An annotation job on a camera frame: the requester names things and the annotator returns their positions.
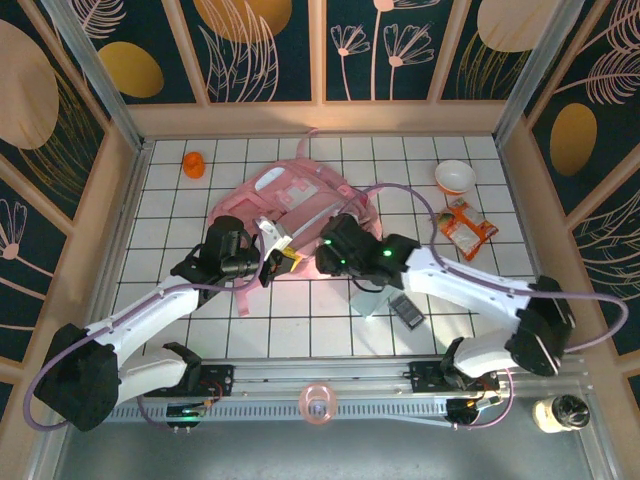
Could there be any pale teal pencil pouch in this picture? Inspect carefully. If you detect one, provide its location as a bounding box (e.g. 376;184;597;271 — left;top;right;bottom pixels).
349;287;396;317

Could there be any pink backpack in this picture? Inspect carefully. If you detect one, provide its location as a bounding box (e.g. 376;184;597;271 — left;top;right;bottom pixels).
207;127;384;317

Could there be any black calculator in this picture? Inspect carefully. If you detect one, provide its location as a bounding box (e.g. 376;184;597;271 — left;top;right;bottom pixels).
388;292;426;332

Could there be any small orange cup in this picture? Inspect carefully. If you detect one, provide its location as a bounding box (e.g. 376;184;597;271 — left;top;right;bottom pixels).
182;152;206;180

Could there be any orange snack packet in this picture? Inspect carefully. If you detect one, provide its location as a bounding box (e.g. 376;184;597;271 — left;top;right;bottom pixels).
437;198;500;262

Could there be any white bowl orange rim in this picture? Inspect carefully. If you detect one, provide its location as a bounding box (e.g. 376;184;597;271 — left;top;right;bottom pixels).
433;159;476;195

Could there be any pink tape roll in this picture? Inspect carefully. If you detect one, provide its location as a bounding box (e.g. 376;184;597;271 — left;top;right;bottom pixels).
298;383;335;426

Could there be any white bottle black cap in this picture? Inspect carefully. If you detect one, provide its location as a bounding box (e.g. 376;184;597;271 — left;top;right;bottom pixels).
532;394;591;434

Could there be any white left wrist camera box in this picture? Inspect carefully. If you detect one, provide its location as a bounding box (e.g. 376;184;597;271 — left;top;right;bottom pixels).
253;217;294;252

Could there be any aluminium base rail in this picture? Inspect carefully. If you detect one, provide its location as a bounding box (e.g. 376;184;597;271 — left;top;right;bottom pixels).
49;353;594;401

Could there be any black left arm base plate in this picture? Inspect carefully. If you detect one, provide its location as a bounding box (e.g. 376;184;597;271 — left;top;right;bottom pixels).
143;364;236;399

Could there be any grey slotted cable duct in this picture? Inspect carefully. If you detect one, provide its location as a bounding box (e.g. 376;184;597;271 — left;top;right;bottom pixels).
99;401;451;426

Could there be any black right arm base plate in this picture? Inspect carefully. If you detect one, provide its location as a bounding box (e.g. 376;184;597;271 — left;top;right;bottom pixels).
408;360;501;394

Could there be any aluminium frame post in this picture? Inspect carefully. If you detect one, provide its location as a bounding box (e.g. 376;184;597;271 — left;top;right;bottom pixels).
42;0;147;152
493;0;587;146

